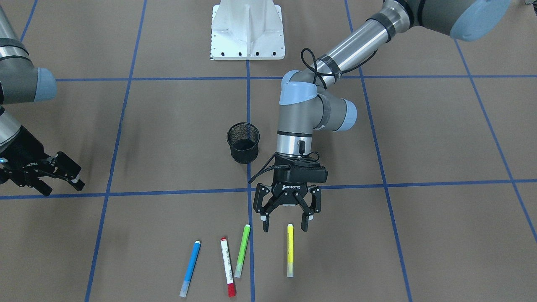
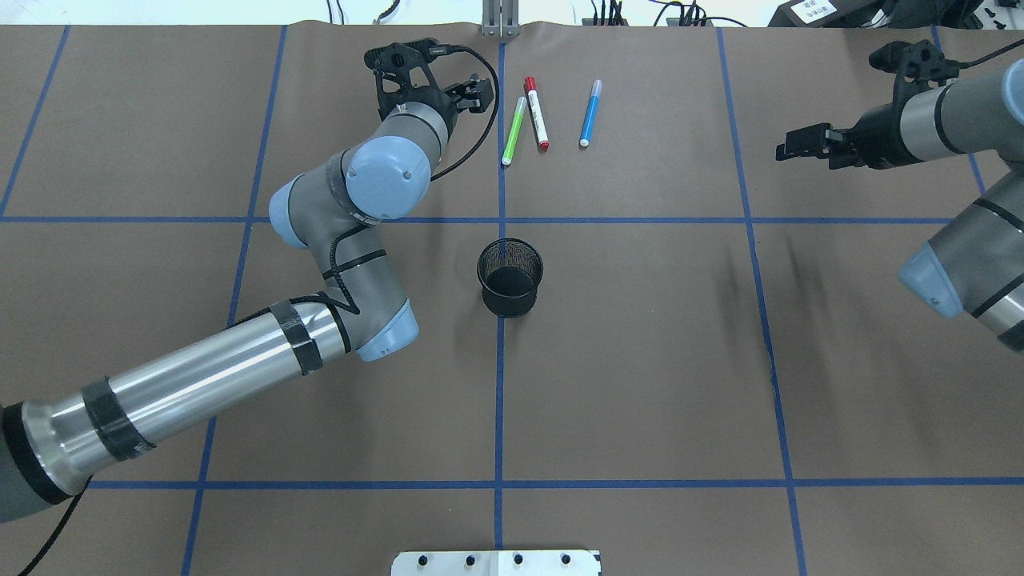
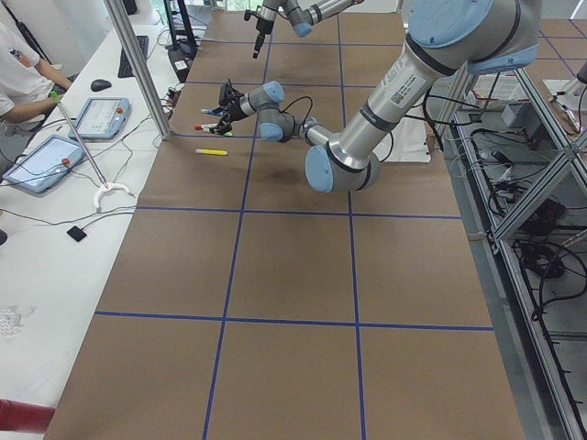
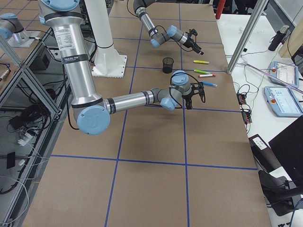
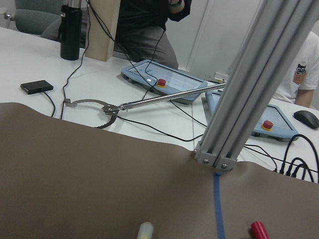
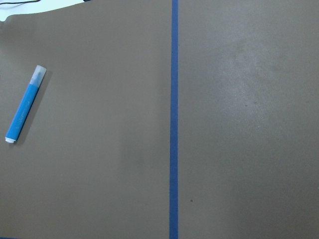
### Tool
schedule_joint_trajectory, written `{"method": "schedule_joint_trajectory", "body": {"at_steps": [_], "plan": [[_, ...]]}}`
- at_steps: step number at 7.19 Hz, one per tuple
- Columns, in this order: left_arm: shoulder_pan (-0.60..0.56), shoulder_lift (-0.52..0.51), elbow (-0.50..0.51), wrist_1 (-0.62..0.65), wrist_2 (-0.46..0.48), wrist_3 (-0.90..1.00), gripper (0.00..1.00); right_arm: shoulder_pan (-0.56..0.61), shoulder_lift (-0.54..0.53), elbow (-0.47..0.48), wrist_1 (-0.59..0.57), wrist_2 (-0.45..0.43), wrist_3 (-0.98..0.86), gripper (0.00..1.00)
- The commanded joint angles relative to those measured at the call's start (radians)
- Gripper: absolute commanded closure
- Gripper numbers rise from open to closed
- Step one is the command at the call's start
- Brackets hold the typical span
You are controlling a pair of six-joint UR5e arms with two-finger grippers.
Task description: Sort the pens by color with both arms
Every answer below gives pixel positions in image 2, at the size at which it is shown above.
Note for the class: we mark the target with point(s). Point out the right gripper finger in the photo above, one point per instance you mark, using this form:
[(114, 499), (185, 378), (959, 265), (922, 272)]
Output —
[(808, 142)]

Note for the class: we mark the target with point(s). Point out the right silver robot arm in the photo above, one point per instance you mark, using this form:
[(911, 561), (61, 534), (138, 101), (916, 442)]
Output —
[(973, 265)]

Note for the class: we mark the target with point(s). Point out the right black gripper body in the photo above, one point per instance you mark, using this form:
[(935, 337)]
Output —
[(878, 133)]

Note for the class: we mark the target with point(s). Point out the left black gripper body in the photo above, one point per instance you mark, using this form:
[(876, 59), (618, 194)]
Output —
[(438, 99)]

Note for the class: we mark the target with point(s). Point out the red capped white marker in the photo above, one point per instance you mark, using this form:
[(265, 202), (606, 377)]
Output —
[(535, 106)]

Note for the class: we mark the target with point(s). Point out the green highlighter pen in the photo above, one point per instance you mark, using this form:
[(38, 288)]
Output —
[(514, 131)]

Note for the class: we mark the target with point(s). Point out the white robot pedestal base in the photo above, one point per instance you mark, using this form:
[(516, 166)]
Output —
[(498, 562)]

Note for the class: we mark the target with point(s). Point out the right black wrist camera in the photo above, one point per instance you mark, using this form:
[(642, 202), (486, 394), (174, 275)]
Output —
[(915, 67)]

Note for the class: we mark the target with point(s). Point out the aluminium frame post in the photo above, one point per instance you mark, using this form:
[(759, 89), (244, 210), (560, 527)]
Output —
[(501, 18)]

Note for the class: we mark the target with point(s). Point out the blue marker pen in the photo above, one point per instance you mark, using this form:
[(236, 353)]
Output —
[(591, 113)]

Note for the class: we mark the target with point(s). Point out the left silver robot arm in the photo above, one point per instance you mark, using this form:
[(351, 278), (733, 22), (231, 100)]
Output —
[(51, 449)]

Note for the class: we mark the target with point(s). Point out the black mesh pen cup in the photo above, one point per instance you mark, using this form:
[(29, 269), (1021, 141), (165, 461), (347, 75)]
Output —
[(510, 273)]

